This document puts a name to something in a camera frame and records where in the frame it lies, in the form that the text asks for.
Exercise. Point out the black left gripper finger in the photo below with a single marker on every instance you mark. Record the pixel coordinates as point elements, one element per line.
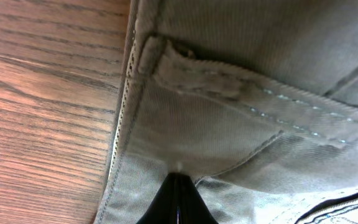
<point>177,202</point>

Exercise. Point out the grey shorts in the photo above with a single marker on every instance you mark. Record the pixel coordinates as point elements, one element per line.
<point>256,101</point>

